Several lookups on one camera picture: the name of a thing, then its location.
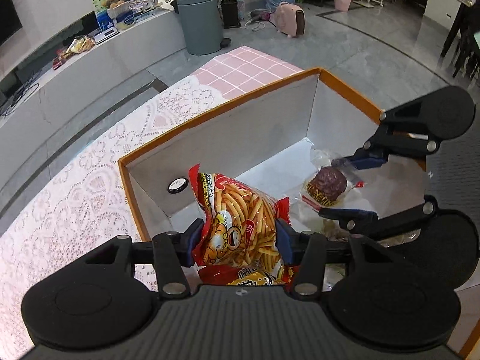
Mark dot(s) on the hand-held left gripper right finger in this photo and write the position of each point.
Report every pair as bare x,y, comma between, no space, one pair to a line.
283,240

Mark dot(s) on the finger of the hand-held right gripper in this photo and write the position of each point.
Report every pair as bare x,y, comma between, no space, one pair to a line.
362,162
358,215

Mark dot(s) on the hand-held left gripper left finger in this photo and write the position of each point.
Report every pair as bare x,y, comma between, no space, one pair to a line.
195,240

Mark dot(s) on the clear brown pastry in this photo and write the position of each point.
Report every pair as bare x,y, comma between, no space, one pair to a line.
330,183

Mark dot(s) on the red fries snack packet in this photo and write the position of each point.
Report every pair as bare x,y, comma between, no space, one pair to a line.
240,210

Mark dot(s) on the orange cardboard box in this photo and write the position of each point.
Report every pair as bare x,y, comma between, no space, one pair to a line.
232,127

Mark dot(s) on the pile of snacks on cabinet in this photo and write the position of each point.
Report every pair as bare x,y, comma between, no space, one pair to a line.
80,44

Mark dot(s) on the clear snack packet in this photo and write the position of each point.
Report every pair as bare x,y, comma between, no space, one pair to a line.
332,229

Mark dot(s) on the red yellow snack packet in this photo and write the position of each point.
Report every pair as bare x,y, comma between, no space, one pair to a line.
249,278

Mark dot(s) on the dark dining chair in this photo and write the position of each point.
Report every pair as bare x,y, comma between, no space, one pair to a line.
461,45

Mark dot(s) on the white lace tablecloth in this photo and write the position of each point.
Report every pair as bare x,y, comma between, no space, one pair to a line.
75,195

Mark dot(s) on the pink checked cloth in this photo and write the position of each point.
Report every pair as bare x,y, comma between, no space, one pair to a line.
247,67

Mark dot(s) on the pink space heater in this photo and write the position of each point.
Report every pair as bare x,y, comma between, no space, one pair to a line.
290,20

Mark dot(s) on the pink hair dryer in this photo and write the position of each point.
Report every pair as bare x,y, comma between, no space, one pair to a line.
262,15

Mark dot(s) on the white television cabinet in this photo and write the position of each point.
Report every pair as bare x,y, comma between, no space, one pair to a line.
112,63

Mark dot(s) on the grey pedal bin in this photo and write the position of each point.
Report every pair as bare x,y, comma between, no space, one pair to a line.
198,20

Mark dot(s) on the white kitchen scale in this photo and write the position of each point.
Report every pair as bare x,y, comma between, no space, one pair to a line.
105,35

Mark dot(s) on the blue tissue box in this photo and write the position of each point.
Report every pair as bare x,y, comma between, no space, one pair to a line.
104,20

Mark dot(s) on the black television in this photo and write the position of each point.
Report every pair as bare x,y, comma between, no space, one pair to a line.
7,18

